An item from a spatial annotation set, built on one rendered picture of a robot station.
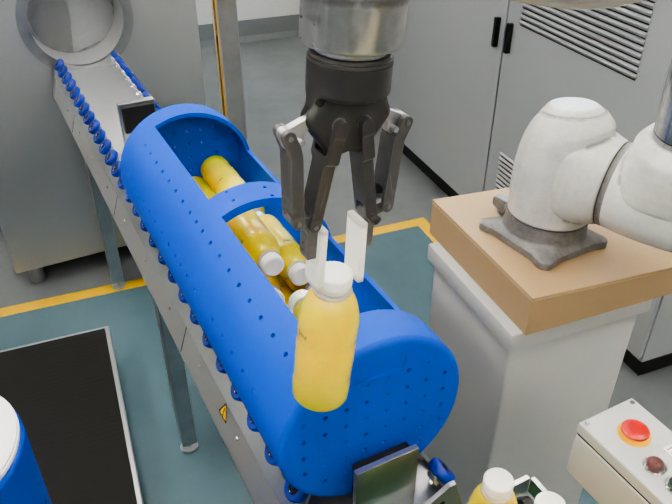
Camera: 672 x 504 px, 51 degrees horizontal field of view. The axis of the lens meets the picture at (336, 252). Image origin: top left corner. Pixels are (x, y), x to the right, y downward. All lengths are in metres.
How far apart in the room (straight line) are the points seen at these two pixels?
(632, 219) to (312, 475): 0.66
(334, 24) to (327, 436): 0.56
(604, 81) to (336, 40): 2.07
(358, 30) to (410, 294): 2.47
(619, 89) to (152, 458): 1.94
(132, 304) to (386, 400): 2.17
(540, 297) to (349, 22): 0.79
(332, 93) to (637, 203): 0.74
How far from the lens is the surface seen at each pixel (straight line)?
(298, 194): 0.63
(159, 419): 2.53
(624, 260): 1.42
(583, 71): 2.67
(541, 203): 1.31
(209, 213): 1.20
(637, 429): 1.03
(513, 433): 1.53
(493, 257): 1.33
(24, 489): 1.16
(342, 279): 0.70
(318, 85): 0.60
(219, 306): 1.08
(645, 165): 1.20
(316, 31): 0.58
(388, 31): 0.58
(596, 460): 1.04
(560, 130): 1.26
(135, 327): 2.92
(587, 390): 1.57
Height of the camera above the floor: 1.82
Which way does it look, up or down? 34 degrees down
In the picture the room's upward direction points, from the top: straight up
